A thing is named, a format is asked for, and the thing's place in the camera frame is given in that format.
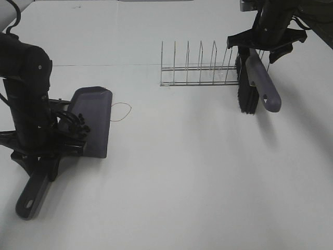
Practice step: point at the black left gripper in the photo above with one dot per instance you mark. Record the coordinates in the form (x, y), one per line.
(34, 129)

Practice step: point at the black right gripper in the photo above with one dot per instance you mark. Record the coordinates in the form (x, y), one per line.
(270, 30)

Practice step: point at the pile of coffee beans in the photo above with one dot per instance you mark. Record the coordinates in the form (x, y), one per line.
(81, 130)

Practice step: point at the grey hand brush black bristles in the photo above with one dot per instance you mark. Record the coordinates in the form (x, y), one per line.
(255, 84)

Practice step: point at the grey plastic dustpan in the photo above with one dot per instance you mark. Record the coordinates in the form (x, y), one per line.
(94, 103)

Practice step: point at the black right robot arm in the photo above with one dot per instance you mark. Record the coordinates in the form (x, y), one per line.
(312, 15)

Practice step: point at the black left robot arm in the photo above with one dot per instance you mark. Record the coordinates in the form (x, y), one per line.
(28, 63)

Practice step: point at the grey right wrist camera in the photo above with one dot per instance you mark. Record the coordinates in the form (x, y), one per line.
(247, 5)

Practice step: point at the chrome wire dish rack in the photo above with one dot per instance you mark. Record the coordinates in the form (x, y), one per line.
(185, 65)

